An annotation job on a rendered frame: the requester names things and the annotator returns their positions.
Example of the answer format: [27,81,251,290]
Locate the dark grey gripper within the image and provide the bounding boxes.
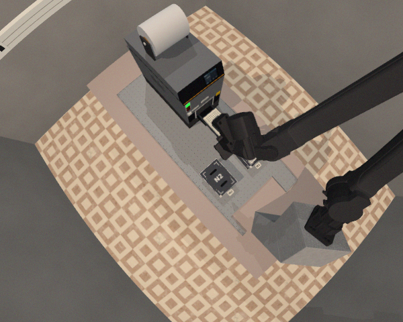
[214,135,236,160]

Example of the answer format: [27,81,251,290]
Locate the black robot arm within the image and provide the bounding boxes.
[211,52,403,246]

